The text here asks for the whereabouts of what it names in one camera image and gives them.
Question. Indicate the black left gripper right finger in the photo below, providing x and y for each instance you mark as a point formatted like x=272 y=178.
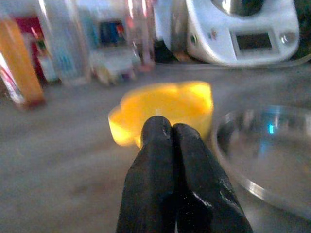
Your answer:
x=204 y=179

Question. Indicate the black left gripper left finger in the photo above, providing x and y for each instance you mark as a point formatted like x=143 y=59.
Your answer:
x=150 y=174

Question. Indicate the yellow plastic bowl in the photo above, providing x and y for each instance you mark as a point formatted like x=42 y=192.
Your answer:
x=167 y=106

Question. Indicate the round steel bowl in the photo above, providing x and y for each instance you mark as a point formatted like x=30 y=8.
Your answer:
x=267 y=155

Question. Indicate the clear drinking glass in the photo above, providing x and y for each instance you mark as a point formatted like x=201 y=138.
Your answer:
x=142 y=34

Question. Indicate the white kitchen food processor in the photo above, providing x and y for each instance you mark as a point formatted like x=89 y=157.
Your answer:
x=240 y=31

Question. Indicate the clear plastic storage container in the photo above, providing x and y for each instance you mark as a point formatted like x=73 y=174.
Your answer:
x=65 y=41

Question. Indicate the orange sauce bottle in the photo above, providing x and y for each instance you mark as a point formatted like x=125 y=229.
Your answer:
x=19 y=63

